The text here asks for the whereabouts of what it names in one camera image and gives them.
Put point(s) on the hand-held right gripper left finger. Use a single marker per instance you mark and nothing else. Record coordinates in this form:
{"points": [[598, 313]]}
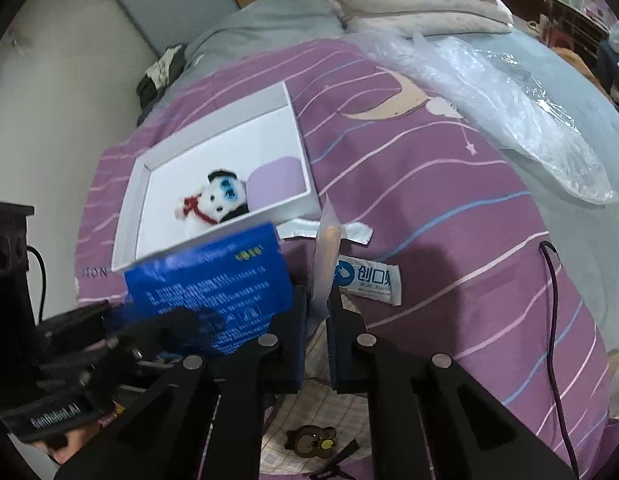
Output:
{"points": [[298, 360]]}

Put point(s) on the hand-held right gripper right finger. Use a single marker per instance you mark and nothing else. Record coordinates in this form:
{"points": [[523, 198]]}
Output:
{"points": [[333, 360]]}

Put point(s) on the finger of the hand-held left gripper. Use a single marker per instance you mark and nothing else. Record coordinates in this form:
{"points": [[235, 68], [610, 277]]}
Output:
{"points": [[174, 330]]}

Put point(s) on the plaid pouch with bear patch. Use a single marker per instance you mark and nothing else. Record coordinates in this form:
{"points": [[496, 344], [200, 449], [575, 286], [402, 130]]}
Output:
{"points": [[299, 410]]}

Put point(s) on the blue foil packet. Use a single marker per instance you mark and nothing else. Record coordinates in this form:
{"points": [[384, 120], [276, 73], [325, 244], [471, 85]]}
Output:
{"points": [[224, 280]]}

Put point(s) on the white packet with blue logo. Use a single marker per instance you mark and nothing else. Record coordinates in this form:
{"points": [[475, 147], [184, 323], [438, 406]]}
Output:
{"points": [[377, 280]]}

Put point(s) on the clear sachet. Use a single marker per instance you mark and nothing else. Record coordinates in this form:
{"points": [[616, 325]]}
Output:
{"points": [[325, 260]]}

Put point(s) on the white cardboard box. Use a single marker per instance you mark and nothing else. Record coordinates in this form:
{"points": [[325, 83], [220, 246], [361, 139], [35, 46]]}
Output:
{"points": [[214, 140]]}

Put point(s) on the person's left forearm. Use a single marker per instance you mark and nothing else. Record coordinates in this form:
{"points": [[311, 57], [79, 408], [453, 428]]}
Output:
{"points": [[71, 447]]}

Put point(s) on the lilac soft pad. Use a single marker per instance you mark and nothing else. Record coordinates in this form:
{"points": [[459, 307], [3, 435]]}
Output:
{"points": [[277, 182]]}

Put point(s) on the white wrapper packet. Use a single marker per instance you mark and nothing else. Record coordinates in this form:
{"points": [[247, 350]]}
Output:
{"points": [[354, 232]]}

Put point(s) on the white snowman plush toy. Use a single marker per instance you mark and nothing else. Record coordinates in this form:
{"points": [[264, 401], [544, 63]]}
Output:
{"points": [[214, 205]]}

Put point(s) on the purple striped blanket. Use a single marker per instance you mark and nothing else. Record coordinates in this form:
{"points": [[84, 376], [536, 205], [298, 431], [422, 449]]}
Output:
{"points": [[439, 210]]}

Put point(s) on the black and white cloth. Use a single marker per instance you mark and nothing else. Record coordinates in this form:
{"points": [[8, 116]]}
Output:
{"points": [[159, 75]]}

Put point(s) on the clear plastic bag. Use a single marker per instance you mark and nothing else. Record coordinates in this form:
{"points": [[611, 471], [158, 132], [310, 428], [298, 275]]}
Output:
{"points": [[514, 110]]}

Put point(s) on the grey cabinet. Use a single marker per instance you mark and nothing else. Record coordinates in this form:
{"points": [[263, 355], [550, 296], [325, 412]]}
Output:
{"points": [[179, 0]]}

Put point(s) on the folded speckled white quilt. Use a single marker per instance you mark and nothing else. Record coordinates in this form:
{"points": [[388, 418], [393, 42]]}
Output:
{"points": [[414, 5]]}

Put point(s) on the light blue bedsheet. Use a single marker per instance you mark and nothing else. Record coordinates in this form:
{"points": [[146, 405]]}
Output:
{"points": [[549, 65]]}

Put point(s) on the tan cloth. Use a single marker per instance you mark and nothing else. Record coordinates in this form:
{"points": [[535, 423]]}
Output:
{"points": [[574, 60]]}

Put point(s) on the dark blue bag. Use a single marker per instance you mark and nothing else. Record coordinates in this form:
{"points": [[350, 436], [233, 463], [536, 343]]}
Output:
{"points": [[614, 70]]}

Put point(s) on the metal rack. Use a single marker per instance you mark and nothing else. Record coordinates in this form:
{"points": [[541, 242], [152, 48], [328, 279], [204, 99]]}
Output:
{"points": [[564, 25]]}

